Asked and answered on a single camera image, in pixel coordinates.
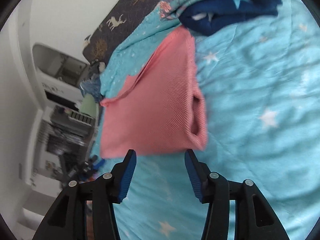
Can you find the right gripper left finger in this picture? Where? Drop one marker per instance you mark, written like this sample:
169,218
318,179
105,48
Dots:
66,218

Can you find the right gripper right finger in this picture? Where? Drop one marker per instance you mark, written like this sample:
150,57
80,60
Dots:
254,216

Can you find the pink knit sweater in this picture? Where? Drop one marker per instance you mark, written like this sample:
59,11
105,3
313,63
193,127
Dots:
161,109

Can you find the grey crumpled clothes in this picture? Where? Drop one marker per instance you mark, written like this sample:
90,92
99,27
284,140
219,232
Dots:
97,67

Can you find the white cabinet with niche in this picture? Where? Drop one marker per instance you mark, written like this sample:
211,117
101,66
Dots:
37,34

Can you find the green cushion left side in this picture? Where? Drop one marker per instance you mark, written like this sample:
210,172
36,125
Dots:
88,106

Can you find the blue denim jeans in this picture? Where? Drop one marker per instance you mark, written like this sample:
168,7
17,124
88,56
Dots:
91,87

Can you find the dark deer-print bed sheet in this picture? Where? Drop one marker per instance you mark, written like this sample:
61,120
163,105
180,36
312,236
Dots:
120,22

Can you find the navy star fleece garment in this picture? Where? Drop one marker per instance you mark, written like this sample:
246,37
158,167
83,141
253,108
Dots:
210,16

